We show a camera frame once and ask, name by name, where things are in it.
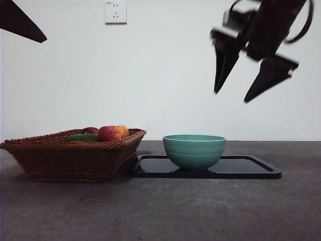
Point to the white wall socket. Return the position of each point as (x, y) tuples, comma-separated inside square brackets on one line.
[(115, 17)]

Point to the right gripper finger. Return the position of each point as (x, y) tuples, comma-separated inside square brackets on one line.
[(270, 75), (225, 55)]

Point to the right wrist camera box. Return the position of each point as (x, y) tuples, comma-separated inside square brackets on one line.
[(237, 18)]

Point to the brown wicker basket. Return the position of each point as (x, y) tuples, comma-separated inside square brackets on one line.
[(65, 163)]

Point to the dark rectangular tray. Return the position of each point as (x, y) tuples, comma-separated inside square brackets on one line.
[(238, 167)]

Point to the dark red fruit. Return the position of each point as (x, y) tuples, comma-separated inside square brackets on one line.
[(90, 130)]

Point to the teal ribbed bowl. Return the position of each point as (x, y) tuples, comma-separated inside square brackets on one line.
[(194, 155)]

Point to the green fruit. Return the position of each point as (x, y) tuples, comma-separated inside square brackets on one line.
[(81, 137)]

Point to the red yellow apple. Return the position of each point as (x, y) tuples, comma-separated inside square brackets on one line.
[(111, 134)]

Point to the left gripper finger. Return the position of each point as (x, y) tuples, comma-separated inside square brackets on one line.
[(20, 22)]

